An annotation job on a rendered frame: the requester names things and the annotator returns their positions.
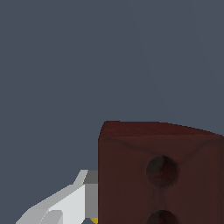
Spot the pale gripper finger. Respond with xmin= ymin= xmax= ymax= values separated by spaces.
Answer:
xmin=15 ymin=169 xmax=99 ymax=224

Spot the dark red holed block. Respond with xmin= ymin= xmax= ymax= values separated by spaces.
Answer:
xmin=97 ymin=120 xmax=224 ymax=224

